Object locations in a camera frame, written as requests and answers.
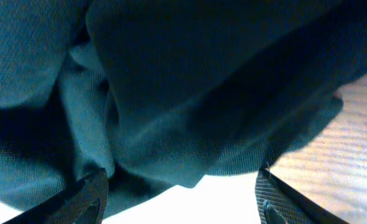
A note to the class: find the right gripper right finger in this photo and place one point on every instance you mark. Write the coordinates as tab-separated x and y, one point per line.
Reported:
278	202

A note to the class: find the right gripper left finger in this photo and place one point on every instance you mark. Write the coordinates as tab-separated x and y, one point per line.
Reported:
84	203

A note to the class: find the black t-shirt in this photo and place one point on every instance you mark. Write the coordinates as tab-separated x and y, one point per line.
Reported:
162	93

